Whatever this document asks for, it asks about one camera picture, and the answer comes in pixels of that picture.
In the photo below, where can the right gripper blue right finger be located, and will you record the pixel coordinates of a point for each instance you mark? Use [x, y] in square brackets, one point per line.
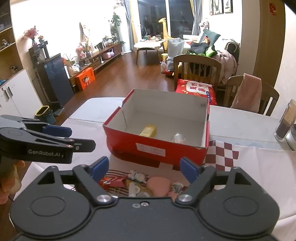
[200, 179]

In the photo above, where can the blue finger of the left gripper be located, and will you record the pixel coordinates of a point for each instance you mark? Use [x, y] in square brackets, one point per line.
[69, 145]
[57, 131]

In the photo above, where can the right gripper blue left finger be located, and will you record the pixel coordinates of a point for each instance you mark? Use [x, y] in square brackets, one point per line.
[88, 177]

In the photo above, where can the toothpick jar green lid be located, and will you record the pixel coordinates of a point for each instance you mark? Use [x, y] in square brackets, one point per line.
[178, 138]

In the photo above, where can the yellow small carton box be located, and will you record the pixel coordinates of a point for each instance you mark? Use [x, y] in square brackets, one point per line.
[149, 131]

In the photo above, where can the person left hand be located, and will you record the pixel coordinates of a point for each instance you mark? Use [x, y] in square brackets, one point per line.
[10, 181]

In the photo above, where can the red small box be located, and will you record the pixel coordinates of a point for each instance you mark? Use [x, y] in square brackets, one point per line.
[113, 182]

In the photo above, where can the green trash bin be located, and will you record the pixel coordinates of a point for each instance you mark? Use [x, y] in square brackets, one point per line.
[45, 114]

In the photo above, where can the small grey blue plush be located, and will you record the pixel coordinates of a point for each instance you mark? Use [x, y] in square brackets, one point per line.
[177, 187]

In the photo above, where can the white cabinet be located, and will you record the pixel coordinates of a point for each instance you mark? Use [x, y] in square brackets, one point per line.
[18, 96]

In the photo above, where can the pink round plush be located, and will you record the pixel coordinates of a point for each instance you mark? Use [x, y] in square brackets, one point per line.
[159, 186]

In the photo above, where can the orange gift box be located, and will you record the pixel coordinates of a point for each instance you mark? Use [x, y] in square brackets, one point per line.
[85, 78]

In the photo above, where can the dark blue cabinet appliance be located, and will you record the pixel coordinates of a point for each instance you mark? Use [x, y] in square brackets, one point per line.
[52, 74]

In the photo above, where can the red cardboard shoe box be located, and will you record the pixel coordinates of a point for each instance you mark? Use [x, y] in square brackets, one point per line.
[171, 113]

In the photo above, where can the wooden tv console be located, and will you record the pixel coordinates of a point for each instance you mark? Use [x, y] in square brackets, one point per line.
[96, 61]

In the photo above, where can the red printed rice bag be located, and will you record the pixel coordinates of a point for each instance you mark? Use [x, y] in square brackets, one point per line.
[191, 87]

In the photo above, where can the pink towel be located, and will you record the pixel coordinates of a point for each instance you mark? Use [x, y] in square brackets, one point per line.
[248, 94]

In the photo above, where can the wooden chair with towel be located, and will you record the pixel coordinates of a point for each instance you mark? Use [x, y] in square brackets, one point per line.
[269, 96]

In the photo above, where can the wooden slatted chair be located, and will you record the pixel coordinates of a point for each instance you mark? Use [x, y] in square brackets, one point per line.
[197, 68]

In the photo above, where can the round wooden coffee table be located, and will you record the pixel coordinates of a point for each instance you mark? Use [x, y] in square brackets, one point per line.
[148, 45]

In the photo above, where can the pile of clothes on sofa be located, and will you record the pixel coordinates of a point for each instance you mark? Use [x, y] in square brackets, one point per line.
[226, 51]

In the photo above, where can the white plastic bag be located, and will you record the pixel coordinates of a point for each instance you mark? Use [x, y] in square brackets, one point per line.
[174, 48]

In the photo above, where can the yellow giraffe toy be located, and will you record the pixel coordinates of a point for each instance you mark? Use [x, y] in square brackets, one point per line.
[165, 34]

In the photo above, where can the white rabbit keychain toy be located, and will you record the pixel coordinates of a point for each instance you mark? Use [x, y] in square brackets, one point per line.
[138, 177]

